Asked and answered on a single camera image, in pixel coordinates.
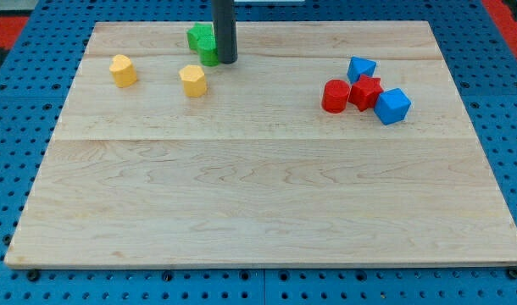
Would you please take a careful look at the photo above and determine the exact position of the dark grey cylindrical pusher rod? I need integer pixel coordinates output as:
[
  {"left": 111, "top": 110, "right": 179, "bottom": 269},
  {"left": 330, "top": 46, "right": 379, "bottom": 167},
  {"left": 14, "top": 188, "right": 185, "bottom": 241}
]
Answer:
[{"left": 211, "top": 0, "right": 237, "bottom": 64}]

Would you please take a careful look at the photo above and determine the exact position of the green cylinder block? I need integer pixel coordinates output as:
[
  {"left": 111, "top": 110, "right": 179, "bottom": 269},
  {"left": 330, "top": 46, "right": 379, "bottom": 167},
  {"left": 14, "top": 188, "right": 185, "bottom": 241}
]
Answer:
[{"left": 197, "top": 35, "right": 220, "bottom": 66}]

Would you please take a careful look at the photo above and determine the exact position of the light wooden board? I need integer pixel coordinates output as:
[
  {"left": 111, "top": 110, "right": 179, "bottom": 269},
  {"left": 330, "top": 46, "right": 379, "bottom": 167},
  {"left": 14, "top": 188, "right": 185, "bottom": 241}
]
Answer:
[{"left": 5, "top": 21, "right": 517, "bottom": 269}]

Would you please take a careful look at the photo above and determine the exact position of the yellow heart block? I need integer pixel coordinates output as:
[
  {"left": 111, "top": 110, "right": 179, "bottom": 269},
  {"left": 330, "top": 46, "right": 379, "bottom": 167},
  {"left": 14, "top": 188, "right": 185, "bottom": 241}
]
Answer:
[{"left": 109, "top": 54, "right": 138, "bottom": 88}]

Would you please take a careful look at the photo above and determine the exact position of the red star block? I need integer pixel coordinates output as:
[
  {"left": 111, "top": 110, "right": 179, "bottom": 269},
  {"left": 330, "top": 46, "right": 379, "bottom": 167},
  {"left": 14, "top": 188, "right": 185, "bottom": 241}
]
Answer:
[{"left": 348, "top": 75, "right": 384, "bottom": 112}]

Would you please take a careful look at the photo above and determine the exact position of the red cylinder block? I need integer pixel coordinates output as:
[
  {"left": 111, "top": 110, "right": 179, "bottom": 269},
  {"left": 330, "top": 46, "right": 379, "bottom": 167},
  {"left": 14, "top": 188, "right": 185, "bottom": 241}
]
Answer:
[{"left": 321, "top": 79, "right": 351, "bottom": 114}]

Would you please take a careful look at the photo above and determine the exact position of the green star block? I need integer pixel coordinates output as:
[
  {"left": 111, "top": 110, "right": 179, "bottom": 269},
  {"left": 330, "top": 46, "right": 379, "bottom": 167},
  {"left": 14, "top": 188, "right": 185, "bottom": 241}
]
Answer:
[{"left": 186, "top": 23, "right": 214, "bottom": 51}]

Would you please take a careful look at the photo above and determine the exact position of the yellow hexagon block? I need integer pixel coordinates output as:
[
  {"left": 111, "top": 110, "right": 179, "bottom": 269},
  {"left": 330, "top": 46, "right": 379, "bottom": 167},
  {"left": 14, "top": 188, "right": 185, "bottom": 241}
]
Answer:
[{"left": 179, "top": 64, "right": 208, "bottom": 97}]

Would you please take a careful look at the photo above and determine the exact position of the blue cube block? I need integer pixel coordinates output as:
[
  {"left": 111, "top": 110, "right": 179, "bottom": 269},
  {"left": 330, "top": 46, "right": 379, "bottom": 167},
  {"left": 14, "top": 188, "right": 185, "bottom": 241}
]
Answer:
[{"left": 374, "top": 88, "right": 412, "bottom": 125}]

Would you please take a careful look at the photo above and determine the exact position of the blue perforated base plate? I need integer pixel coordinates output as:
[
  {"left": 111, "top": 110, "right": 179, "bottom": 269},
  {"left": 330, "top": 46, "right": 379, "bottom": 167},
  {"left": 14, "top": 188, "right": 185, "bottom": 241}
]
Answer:
[{"left": 0, "top": 1, "right": 517, "bottom": 304}]

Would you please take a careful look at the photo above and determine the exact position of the blue triangle block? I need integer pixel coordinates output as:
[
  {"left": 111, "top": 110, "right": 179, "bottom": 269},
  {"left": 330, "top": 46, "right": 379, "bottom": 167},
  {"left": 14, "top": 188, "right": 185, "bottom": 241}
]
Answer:
[{"left": 347, "top": 56, "right": 376, "bottom": 83}]

